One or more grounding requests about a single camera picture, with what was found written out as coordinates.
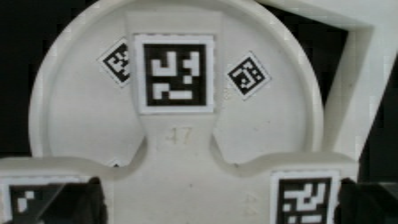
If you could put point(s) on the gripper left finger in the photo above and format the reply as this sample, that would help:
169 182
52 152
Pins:
68 204

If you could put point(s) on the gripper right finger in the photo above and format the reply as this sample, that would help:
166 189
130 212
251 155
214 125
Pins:
367 203

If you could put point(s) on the white cross-shaped table base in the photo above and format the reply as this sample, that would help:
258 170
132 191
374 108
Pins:
192 190

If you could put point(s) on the white round table top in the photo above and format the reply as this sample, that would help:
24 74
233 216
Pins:
176 77

